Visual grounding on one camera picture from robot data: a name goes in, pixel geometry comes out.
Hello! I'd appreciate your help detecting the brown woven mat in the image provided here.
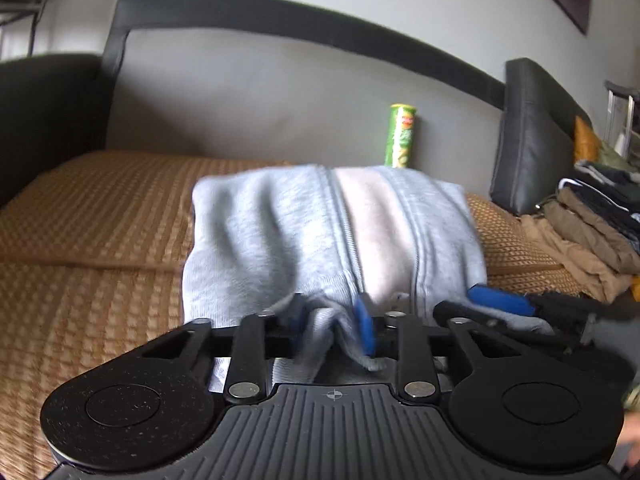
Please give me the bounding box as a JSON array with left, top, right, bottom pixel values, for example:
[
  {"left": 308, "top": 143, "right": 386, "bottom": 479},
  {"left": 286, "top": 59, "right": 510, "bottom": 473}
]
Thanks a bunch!
[{"left": 0, "top": 150, "right": 591, "bottom": 480}]

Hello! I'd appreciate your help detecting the orange cushion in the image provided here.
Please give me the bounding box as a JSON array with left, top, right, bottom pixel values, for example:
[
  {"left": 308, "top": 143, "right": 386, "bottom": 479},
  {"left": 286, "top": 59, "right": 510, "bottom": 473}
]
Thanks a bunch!
[{"left": 572, "top": 115, "right": 602, "bottom": 165}]

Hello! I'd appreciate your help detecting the folded tan garment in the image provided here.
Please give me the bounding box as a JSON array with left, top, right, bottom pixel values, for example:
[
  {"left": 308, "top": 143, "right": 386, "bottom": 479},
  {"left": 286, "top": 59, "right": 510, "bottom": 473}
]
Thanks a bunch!
[{"left": 519, "top": 212, "right": 638, "bottom": 305}]

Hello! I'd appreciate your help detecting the folded dark garment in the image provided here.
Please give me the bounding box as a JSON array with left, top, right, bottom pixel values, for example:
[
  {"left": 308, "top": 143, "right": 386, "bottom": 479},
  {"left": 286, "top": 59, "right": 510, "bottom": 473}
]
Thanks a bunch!
[{"left": 556, "top": 159, "right": 640, "bottom": 256}]

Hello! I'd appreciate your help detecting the green chips can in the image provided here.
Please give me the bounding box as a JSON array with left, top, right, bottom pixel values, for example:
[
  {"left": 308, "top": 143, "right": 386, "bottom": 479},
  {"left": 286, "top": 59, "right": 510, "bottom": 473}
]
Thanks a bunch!
[{"left": 383, "top": 103, "right": 419, "bottom": 169}]

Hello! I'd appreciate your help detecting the metal rack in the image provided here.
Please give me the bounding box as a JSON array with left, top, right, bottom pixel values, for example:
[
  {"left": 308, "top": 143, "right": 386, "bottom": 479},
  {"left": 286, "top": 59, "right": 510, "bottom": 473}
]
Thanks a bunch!
[{"left": 603, "top": 79, "right": 640, "bottom": 158}]

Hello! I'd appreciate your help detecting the light grey zip hoodie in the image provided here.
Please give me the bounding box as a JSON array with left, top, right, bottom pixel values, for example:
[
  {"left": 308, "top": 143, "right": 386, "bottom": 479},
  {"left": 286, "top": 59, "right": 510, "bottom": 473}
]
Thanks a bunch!
[{"left": 181, "top": 164, "right": 551, "bottom": 396}]

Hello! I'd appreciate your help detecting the folded olive brown garment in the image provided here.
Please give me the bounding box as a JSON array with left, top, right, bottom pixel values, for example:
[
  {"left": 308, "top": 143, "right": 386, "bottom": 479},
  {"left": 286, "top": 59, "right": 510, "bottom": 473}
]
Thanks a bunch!
[{"left": 541, "top": 186, "right": 640, "bottom": 276}]

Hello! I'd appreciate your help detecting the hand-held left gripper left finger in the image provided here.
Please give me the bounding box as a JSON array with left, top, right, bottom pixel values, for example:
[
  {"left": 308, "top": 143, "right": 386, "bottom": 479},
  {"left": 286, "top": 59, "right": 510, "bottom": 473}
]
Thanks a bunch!
[{"left": 142, "top": 293, "right": 307, "bottom": 405}]

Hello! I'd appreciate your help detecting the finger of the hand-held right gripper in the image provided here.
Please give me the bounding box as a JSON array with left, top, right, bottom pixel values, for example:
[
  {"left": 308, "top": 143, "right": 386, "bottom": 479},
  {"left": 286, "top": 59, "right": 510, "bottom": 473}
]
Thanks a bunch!
[
  {"left": 466, "top": 284, "right": 545, "bottom": 319},
  {"left": 432, "top": 301, "right": 558, "bottom": 339}
]

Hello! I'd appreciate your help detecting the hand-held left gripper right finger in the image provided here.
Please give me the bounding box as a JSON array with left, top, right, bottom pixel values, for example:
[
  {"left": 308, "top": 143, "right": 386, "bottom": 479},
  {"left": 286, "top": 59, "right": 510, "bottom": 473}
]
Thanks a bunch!
[{"left": 353, "top": 293, "right": 507, "bottom": 405}]

